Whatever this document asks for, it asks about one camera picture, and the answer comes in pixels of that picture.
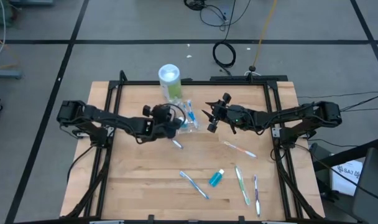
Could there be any orange and white toothbrush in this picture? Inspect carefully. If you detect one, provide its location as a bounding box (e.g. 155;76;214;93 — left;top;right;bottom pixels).
223;141;257;159

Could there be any black aluminium extrusion frame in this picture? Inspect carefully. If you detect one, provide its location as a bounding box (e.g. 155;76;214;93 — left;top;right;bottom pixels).
63;70;326;224

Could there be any white printed paper box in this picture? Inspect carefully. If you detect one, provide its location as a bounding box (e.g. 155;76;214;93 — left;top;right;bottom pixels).
330;159;364;197

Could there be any thin black floor cable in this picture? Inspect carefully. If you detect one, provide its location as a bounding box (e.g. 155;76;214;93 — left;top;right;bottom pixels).
297;90;378;100
339;92;378;112

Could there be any black beam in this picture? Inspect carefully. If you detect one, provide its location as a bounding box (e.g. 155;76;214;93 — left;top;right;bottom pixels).
312;136;378;171

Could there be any yellow cable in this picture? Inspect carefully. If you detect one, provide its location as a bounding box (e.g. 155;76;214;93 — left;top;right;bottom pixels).
252;0;279;68

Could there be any clear plastic bag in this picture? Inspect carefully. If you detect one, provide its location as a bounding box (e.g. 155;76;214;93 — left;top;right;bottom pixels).
173;98;200;134

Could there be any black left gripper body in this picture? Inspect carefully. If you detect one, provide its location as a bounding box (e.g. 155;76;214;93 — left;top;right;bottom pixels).
139;104;182;141

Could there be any black chair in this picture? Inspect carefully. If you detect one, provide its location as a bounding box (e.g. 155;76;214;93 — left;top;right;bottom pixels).
350;147;378;224

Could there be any green and white toothbrush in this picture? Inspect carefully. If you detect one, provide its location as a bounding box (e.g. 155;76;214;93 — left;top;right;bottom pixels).
234;165;251;207

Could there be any purple and white toothbrush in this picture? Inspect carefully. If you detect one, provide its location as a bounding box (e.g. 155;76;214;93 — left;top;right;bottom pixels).
253;174;261;217

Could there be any grey metal bar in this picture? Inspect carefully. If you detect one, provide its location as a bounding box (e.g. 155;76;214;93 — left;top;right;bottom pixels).
0;69;23;80

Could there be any orange cable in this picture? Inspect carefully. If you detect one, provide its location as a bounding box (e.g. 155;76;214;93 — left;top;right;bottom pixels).
0;30;21;71

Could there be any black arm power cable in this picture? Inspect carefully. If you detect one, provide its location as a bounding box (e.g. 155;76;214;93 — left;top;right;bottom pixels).
67;145;95;185

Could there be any coiled black cable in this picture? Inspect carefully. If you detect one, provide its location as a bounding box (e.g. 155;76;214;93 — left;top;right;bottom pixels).
212;0;237;75

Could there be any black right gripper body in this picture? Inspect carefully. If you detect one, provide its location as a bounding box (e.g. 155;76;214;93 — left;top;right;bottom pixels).
207;92;259;135

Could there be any tangled black cable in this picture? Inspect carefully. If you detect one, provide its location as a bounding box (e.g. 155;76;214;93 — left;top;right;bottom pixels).
183;0;252;32

